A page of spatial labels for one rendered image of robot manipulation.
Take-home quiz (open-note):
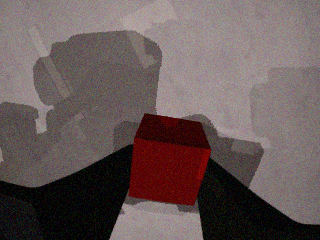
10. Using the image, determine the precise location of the dark red cube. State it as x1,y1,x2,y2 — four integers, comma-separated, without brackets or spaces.
128,113,212,205

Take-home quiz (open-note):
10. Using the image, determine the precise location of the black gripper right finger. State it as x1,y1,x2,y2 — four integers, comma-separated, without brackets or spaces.
197,157,320,240

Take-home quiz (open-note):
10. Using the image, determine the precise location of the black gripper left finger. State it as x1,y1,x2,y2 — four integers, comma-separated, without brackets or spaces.
0,144,133,240

